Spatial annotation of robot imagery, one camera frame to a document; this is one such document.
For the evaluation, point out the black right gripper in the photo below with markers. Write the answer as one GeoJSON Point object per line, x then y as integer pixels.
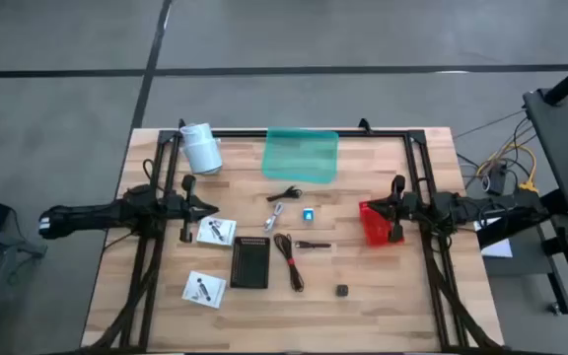
{"type": "Point", "coordinates": [397, 207]}

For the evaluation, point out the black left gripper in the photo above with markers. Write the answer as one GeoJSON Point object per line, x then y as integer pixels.
{"type": "Point", "coordinates": [191, 207]}

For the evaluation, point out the white card reader box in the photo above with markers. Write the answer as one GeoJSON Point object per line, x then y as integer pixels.
{"type": "Point", "coordinates": [205, 290]}
{"type": "Point", "coordinates": [215, 231]}

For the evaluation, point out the small blue white adapter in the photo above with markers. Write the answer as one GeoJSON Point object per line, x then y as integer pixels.
{"type": "Point", "coordinates": [307, 214]}

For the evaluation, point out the small black cube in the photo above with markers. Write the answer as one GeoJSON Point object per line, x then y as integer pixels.
{"type": "Point", "coordinates": [341, 290]}

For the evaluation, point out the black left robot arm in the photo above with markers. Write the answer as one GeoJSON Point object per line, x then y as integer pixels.
{"type": "Point", "coordinates": [92, 217]}

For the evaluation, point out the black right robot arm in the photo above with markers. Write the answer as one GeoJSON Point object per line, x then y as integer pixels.
{"type": "Point", "coordinates": [466, 207]}

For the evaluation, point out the translucent teal plastic bin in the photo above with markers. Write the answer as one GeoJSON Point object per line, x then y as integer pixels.
{"type": "Point", "coordinates": [301, 158]}

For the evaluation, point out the red plastic basket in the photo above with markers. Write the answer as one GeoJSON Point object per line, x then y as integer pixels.
{"type": "Point", "coordinates": [375, 232]}

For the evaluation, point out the black plastic basket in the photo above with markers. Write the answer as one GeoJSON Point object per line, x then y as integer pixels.
{"type": "Point", "coordinates": [249, 263]}

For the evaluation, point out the black power adapter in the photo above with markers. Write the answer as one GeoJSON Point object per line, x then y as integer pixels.
{"type": "Point", "coordinates": [498, 180]}

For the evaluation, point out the white paper sheet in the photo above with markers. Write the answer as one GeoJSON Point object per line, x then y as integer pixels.
{"type": "Point", "coordinates": [498, 249]}

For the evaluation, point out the dark grey desk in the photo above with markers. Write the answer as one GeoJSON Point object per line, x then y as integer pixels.
{"type": "Point", "coordinates": [560, 148]}

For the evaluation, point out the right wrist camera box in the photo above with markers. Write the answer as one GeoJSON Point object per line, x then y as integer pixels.
{"type": "Point", "coordinates": [410, 203]}

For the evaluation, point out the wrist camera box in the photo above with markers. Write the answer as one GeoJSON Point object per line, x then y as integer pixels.
{"type": "Point", "coordinates": [175, 206]}
{"type": "Point", "coordinates": [410, 203]}

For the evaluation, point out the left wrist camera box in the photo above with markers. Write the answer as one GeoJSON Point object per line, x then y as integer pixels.
{"type": "Point", "coordinates": [175, 206]}

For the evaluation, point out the black frame-mounted fixture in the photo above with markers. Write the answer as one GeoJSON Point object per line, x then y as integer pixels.
{"type": "Point", "coordinates": [181, 123]}
{"type": "Point", "coordinates": [364, 125]}

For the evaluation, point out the black metal frame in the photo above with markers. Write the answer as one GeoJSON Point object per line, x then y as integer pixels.
{"type": "Point", "coordinates": [244, 132]}

